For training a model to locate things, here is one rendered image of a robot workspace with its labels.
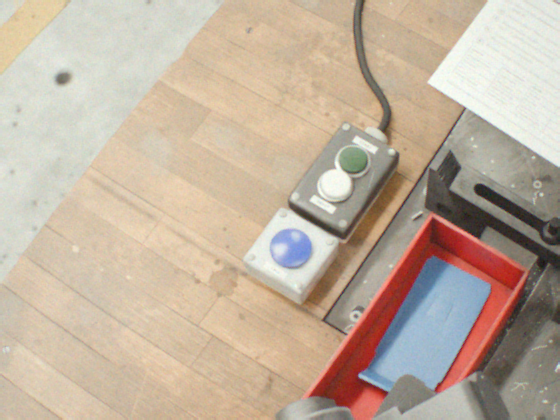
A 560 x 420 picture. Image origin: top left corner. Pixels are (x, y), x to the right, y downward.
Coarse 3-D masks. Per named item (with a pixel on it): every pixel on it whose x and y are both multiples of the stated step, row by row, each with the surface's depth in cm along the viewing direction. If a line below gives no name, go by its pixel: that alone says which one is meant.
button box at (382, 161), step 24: (360, 0) 140; (360, 24) 139; (360, 48) 137; (384, 96) 134; (384, 120) 132; (336, 144) 130; (360, 144) 129; (384, 144) 129; (312, 168) 129; (336, 168) 128; (384, 168) 128; (312, 192) 127; (360, 192) 127; (312, 216) 127; (336, 216) 126; (360, 216) 128
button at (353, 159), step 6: (342, 150) 128; (348, 150) 128; (354, 150) 128; (360, 150) 128; (342, 156) 128; (348, 156) 128; (354, 156) 128; (360, 156) 128; (366, 156) 128; (342, 162) 128; (348, 162) 128; (354, 162) 128; (360, 162) 128; (366, 162) 128; (342, 168) 128; (348, 168) 127; (354, 168) 127; (360, 168) 127
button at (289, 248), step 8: (280, 232) 125; (288, 232) 125; (296, 232) 125; (272, 240) 125; (280, 240) 125; (288, 240) 125; (296, 240) 124; (304, 240) 124; (272, 248) 124; (280, 248) 124; (288, 248) 124; (296, 248) 124; (304, 248) 124; (272, 256) 124; (280, 256) 124; (288, 256) 124; (296, 256) 124; (304, 256) 124; (280, 264) 124; (288, 264) 124; (296, 264) 124
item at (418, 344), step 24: (432, 264) 126; (432, 288) 125; (456, 288) 124; (480, 288) 124; (408, 312) 124; (456, 312) 123; (408, 336) 122; (432, 336) 122; (456, 336) 122; (384, 360) 122; (408, 360) 121; (432, 360) 121; (384, 384) 118; (432, 384) 120
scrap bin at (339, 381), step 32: (448, 224) 122; (416, 256) 125; (448, 256) 126; (480, 256) 123; (384, 288) 119; (512, 288) 124; (384, 320) 124; (480, 320) 123; (352, 352) 122; (480, 352) 116; (320, 384) 117; (352, 384) 121; (448, 384) 120
